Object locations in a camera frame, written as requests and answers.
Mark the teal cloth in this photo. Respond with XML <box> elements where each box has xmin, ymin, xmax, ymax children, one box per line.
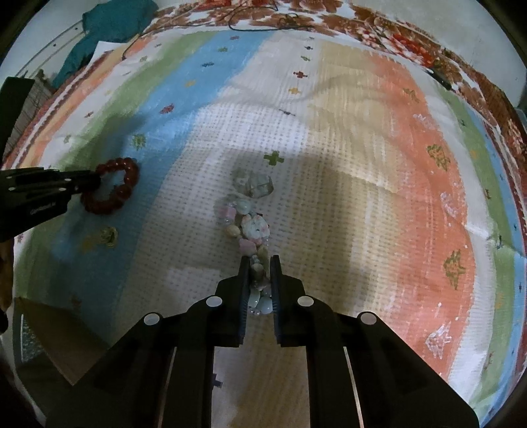
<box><xmin>51</xmin><ymin>0</ymin><xmax>159</xmax><ymax>90</ymax></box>

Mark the grey plaid pillow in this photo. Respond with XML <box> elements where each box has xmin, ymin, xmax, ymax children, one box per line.
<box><xmin>7</xmin><ymin>69</ymin><xmax>57</xmax><ymax>158</ymax></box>

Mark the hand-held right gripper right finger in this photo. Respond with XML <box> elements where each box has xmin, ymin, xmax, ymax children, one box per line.
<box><xmin>269</xmin><ymin>254</ymin><xmax>481</xmax><ymax>428</ymax></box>

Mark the black charger cable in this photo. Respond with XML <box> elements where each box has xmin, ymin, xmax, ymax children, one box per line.
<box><xmin>228</xmin><ymin>0</ymin><xmax>316</xmax><ymax>33</ymax></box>

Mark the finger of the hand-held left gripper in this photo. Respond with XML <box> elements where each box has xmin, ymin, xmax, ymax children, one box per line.
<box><xmin>53</xmin><ymin>168</ymin><xmax>102</xmax><ymax>195</ymax></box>

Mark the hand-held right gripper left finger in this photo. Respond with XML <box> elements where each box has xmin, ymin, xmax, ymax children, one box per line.
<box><xmin>44</xmin><ymin>255</ymin><xmax>252</xmax><ymax>428</ymax></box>

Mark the red bead bracelet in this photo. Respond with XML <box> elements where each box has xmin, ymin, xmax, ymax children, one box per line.
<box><xmin>80</xmin><ymin>157</ymin><xmax>141</xmax><ymax>215</ymax></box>

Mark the clear crystal bead bracelet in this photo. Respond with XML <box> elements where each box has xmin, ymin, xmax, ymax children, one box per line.
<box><xmin>232</xmin><ymin>167</ymin><xmax>275</xmax><ymax>199</ymax></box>

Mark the pastel stone bracelet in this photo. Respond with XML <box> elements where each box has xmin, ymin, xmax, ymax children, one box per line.
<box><xmin>217</xmin><ymin>197</ymin><xmax>276</xmax><ymax>318</ymax></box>

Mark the striped pastel mat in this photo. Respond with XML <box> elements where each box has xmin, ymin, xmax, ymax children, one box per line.
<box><xmin>12</xmin><ymin>28</ymin><xmax>527</xmax><ymax>428</ymax></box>

